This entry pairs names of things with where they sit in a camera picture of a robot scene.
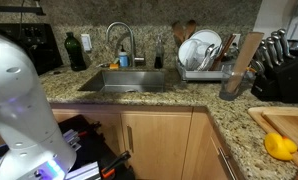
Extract small wooden cutting board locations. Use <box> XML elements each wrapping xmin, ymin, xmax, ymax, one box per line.
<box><xmin>261</xmin><ymin>110</ymin><xmax>298</xmax><ymax>162</ymax></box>

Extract orange and black clamp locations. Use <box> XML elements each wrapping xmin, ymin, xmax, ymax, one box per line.
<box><xmin>100</xmin><ymin>150</ymin><xmax>132</xmax><ymax>179</ymax></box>

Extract wooden corner cabinet front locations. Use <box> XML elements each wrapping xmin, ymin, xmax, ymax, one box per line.
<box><xmin>182</xmin><ymin>111</ymin><xmax>239</xmax><ymax>180</ymax></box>

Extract black kitchen appliance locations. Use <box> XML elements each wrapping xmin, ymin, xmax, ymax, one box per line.
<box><xmin>0</xmin><ymin>22</ymin><xmax>64</xmax><ymax>76</ymax></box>

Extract wooden cabinet door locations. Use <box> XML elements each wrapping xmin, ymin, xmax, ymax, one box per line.
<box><xmin>52</xmin><ymin>111</ymin><xmax>127</xmax><ymax>158</ymax></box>
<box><xmin>120</xmin><ymin>112</ymin><xmax>193</xmax><ymax>180</ymax></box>

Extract soap pump bottle blue label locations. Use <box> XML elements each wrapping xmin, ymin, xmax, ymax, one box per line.
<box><xmin>118</xmin><ymin>44</ymin><xmax>130</xmax><ymax>69</ymax></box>

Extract yellow rubber duck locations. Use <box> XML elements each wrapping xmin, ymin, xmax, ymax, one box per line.
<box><xmin>263</xmin><ymin>132</ymin><xmax>298</xmax><ymax>162</ymax></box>

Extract wooden spoon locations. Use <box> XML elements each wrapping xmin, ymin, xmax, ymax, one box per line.
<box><xmin>171</xmin><ymin>21</ymin><xmax>187</xmax><ymax>47</ymax></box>
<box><xmin>184</xmin><ymin>19</ymin><xmax>197</xmax><ymax>40</ymax></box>

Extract white wall outlet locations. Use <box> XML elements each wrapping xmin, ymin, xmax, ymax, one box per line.
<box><xmin>232</xmin><ymin>33</ymin><xmax>242</xmax><ymax>48</ymax></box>
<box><xmin>80</xmin><ymin>33</ymin><xmax>93</xmax><ymax>53</ymax></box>

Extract curved steel faucet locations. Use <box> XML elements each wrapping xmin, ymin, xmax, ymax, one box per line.
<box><xmin>105</xmin><ymin>21</ymin><xmax>147</xmax><ymax>68</ymax></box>

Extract stainless steel sink basin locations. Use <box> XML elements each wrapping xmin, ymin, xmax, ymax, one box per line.
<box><xmin>77</xmin><ymin>68</ymin><xmax>166</xmax><ymax>94</ymax></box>

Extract large white plate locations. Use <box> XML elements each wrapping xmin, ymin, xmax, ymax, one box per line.
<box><xmin>189</xmin><ymin>28</ymin><xmax>223</xmax><ymax>51</ymax></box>

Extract grey dish drying rack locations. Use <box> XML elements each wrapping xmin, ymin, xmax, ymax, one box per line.
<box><xmin>175</xmin><ymin>56</ymin><xmax>257</xmax><ymax>83</ymax></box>

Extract black robot cart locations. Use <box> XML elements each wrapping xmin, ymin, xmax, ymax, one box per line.
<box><xmin>57</xmin><ymin>114</ymin><xmax>137</xmax><ymax>180</ymax></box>

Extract dark green glass bottle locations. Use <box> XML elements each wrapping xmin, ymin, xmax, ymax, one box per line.
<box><xmin>64</xmin><ymin>31</ymin><xmax>88</xmax><ymax>72</ymax></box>

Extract black knife block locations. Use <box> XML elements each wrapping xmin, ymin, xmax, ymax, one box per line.
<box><xmin>250</xmin><ymin>57</ymin><xmax>298</xmax><ymax>104</ymax></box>

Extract brown wooden utensils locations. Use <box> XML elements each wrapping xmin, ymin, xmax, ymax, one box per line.
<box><xmin>209</xmin><ymin>33</ymin><xmax>237</xmax><ymax>72</ymax></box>

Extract shiny metal container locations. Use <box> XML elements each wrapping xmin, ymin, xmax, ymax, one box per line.
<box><xmin>287</xmin><ymin>39</ymin><xmax>298</xmax><ymax>59</ymax></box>

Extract steel drawer bar handle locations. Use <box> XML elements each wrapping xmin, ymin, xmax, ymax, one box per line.
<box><xmin>210</xmin><ymin>136</ymin><xmax>239</xmax><ymax>180</ymax></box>

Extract metal spoons in rack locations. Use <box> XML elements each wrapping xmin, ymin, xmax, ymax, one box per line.
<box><xmin>197</xmin><ymin>43</ymin><xmax>222</xmax><ymax>72</ymax></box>

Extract large light wooden cutting board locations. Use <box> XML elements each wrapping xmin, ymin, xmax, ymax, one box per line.
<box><xmin>247</xmin><ymin>106</ymin><xmax>298</xmax><ymax>169</ymax></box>

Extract aluminium extrusion bar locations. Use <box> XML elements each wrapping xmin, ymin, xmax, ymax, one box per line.
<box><xmin>62</xmin><ymin>129</ymin><xmax>83</xmax><ymax>152</ymax></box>
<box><xmin>63</xmin><ymin>161</ymin><xmax>102</xmax><ymax>180</ymax></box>

